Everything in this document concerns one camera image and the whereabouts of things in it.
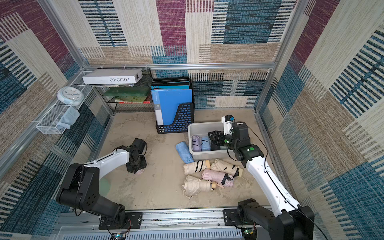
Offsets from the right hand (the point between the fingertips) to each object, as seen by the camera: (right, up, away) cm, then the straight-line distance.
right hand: (212, 132), depth 77 cm
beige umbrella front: (-10, -27, +1) cm, 29 cm away
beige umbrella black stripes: (-9, -20, +10) cm, 24 cm away
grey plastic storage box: (-3, +1, +24) cm, 24 cm away
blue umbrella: (-15, -13, +15) cm, 25 cm away
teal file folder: (-25, +28, +18) cm, 41 cm away
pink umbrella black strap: (+7, -25, +4) cm, 26 cm away
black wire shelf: (-56, +21, +24) cm, 65 cm away
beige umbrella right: (+8, -20, +8) cm, 23 cm away
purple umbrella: (-8, -8, +18) cm, 21 cm away
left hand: (-41, -21, +14) cm, 48 cm away
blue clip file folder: (-26, +17, +15) cm, 35 cm away
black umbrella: (+1, -3, -10) cm, 10 cm away
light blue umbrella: (-2, -8, +20) cm, 22 cm away
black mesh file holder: (-16, +7, +20) cm, 26 cm away
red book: (-42, +19, +21) cm, 50 cm away
